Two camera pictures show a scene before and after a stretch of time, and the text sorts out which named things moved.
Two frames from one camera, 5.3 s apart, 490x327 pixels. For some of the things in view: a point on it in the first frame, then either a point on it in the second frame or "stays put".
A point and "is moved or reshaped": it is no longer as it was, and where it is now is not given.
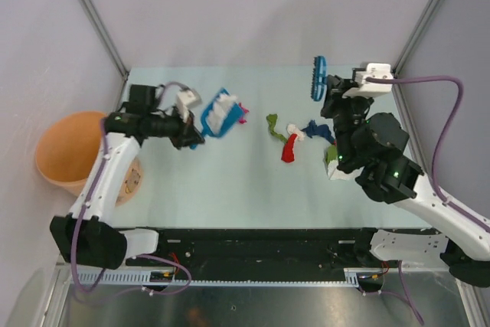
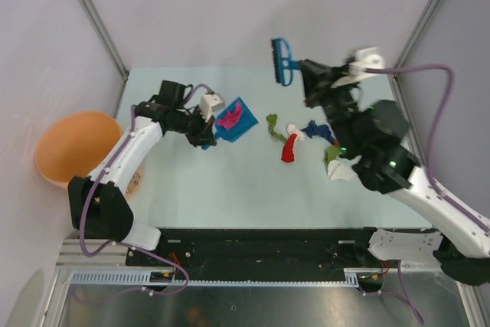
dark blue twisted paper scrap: (321, 130) stays put
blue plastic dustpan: (231, 121) is moved or reshaped
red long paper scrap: (287, 152) stays put
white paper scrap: (334, 173) stays put
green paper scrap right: (331, 153) stays put
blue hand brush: (319, 78) is moved or reshaped
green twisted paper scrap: (271, 119) stays put
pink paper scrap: (242, 119) -> (231, 118)
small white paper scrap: (292, 129) stays put
